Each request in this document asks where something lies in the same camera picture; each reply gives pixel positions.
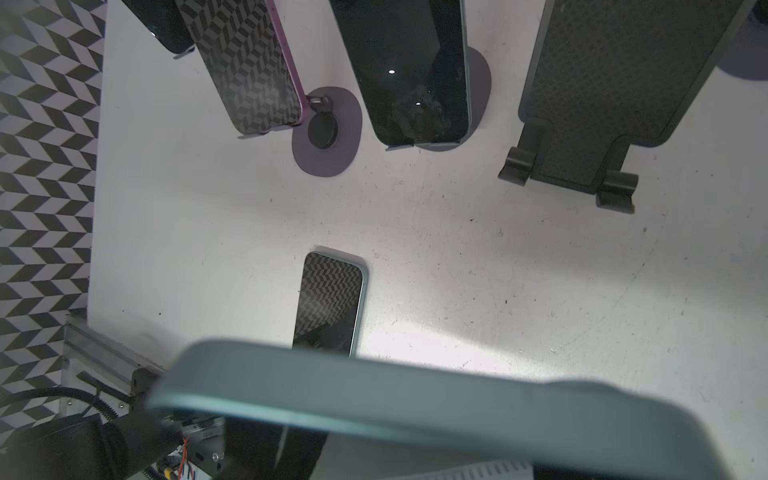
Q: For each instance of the black rectangular phone stand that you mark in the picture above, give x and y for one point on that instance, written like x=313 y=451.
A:
x=607 y=75

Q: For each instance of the grey stand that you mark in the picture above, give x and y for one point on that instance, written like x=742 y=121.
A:
x=746 y=56
x=479 y=86
x=326 y=143

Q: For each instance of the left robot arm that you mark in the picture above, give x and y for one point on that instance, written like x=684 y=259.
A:
x=77 y=447

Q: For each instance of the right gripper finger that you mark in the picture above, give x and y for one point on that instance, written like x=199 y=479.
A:
x=260 y=450

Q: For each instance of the middle grey stand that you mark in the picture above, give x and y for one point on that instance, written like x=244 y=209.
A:
x=479 y=86

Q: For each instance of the phone with teal case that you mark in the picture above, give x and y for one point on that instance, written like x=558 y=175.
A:
x=584 y=427

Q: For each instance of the rightmost grey stand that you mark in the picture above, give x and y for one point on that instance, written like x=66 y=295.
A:
x=746 y=56

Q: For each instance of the aluminium mounting rail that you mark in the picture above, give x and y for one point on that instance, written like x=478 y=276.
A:
x=123 y=379

